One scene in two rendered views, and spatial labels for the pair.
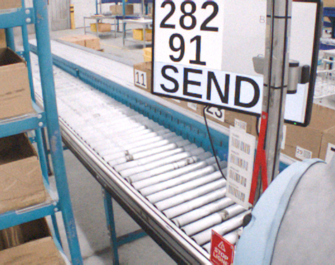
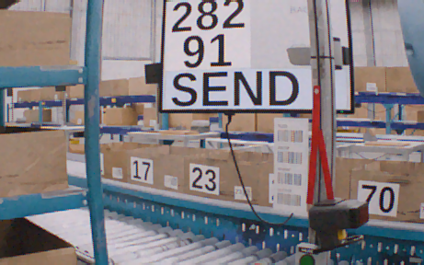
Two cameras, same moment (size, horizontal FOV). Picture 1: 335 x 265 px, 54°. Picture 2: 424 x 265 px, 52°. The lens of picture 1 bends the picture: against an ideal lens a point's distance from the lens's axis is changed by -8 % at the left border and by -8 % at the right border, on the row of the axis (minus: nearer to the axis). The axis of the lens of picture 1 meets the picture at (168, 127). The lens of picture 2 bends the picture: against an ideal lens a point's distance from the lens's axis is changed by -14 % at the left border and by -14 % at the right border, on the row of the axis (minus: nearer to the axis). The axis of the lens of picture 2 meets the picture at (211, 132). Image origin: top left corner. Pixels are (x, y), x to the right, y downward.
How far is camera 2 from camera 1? 0.40 m
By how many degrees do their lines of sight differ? 23
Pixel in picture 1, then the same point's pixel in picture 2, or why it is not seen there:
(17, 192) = (40, 175)
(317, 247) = not seen: outside the picture
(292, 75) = (337, 49)
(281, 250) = not seen: outside the picture
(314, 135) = (341, 177)
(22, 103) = (60, 57)
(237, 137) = (285, 127)
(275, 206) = not seen: outside the picture
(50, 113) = (93, 68)
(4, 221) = (28, 204)
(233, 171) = (281, 173)
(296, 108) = (340, 95)
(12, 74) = (57, 21)
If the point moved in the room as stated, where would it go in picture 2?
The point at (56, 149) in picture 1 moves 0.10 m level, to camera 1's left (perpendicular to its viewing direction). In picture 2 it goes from (94, 115) to (38, 117)
